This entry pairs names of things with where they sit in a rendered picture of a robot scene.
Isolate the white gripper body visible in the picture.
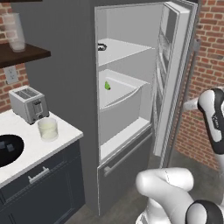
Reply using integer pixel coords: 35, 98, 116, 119
182, 98, 202, 112

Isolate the grey fridge door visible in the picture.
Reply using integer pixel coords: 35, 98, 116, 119
151, 0, 200, 160

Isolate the white fridge shelf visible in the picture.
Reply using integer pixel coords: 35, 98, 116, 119
97, 38, 156, 67

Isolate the grey fridge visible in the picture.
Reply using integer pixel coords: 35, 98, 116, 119
11, 0, 203, 217

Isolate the glass of lemonade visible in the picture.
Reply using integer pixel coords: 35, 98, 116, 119
37, 116, 60, 144

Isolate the white crisper drawer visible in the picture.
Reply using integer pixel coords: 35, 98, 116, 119
98, 68, 151, 147

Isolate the dark round item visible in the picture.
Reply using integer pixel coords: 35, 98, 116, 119
97, 42, 109, 53

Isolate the grey freezer drawer front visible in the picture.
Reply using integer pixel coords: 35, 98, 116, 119
97, 132, 154, 217

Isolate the dark cupboard drawer front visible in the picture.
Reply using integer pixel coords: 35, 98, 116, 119
0, 140, 81, 204

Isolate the silver toaster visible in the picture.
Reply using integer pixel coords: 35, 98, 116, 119
8, 85, 50, 126

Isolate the clear glass jar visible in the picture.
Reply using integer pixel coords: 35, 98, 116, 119
2, 12, 27, 53

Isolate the dark fridge door handle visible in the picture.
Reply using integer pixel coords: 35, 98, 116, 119
161, 38, 203, 170

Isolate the grey freezer drawer handle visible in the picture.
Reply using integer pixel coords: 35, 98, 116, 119
103, 138, 153, 178

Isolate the silver drawer handle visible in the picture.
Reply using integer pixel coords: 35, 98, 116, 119
27, 165, 52, 185

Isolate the dark wooden wall shelf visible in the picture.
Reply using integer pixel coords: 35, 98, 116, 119
0, 43, 52, 69

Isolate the white wall socket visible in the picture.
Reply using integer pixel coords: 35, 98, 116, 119
3, 65, 19, 86

